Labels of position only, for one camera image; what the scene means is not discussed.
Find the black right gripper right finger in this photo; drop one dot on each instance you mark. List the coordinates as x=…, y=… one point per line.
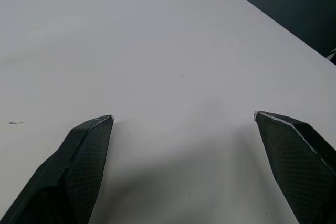
x=294, y=161

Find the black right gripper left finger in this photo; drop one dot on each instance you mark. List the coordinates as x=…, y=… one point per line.
x=78, y=171

